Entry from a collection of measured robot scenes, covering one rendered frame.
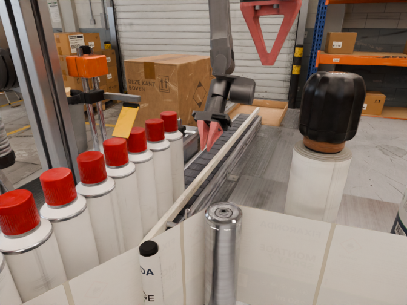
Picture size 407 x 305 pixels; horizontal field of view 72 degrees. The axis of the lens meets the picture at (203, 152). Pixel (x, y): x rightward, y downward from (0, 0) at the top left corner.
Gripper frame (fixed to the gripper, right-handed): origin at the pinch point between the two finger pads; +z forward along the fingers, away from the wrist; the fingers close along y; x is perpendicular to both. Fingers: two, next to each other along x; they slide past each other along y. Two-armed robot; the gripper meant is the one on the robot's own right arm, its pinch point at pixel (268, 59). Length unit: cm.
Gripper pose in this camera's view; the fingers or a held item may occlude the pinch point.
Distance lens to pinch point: 38.9
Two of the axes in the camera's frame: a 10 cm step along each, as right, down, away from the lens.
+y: 3.6, -4.0, 8.4
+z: 0.4, 9.1, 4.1
